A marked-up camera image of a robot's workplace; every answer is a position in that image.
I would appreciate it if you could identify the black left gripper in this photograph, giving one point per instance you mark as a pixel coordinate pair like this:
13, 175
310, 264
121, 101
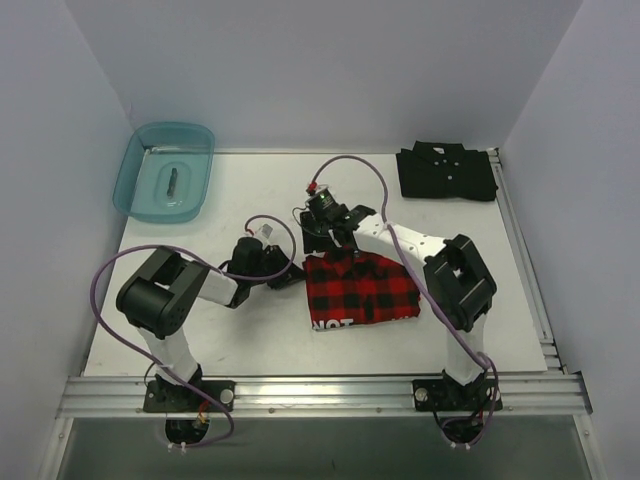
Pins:
279, 265

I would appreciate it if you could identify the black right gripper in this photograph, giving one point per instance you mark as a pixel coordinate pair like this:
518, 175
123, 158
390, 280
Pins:
316, 240

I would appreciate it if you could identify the red black plaid shirt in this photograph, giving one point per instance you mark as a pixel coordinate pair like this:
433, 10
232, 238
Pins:
346, 289

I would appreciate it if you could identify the black button shirt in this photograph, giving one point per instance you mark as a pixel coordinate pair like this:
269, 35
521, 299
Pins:
433, 170

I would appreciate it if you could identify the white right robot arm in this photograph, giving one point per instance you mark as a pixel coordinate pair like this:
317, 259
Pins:
450, 274

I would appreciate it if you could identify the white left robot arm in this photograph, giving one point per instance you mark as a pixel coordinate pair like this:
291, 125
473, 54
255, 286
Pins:
157, 299

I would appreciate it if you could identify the dark object in basin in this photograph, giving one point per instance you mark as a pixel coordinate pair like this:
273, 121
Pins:
172, 183

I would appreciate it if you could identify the teal plastic basin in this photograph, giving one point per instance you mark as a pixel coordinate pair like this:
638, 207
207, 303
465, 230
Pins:
153, 150

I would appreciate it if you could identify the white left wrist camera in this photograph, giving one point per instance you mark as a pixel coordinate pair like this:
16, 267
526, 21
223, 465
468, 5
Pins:
262, 233

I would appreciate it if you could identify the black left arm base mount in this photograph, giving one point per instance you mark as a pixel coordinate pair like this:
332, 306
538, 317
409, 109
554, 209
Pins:
164, 397

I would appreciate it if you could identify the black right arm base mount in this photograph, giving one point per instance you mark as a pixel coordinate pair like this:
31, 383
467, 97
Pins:
443, 394

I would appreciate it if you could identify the aluminium right side rail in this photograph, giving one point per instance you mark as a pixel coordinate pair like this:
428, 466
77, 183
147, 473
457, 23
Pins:
525, 268

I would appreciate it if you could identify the aluminium rail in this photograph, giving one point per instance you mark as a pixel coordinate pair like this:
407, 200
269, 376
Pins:
547, 394
525, 268

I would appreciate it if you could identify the aluminium front rail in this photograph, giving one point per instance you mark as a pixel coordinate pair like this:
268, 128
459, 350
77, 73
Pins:
547, 394

